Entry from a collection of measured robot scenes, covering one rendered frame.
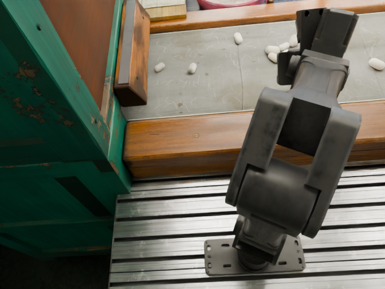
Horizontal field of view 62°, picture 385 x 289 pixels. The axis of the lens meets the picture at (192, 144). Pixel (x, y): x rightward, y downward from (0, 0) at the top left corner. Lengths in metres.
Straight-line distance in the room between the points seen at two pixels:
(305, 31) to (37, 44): 0.44
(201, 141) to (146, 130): 0.13
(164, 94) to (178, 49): 0.16
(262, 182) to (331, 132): 0.07
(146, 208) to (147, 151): 0.14
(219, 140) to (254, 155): 0.39
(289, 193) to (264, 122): 0.07
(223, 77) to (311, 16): 0.29
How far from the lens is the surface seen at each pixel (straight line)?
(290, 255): 0.71
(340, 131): 0.30
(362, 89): 0.87
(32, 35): 0.43
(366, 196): 0.80
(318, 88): 0.37
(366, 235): 0.77
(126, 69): 0.72
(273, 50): 0.88
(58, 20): 0.54
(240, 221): 0.58
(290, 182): 0.31
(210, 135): 0.70
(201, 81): 0.83
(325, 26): 0.57
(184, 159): 0.70
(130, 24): 0.83
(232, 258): 0.69
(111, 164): 0.64
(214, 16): 0.97
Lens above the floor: 1.36
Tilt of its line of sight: 59 degrees down
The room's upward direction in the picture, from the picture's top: 9 degrees counter-clockwise
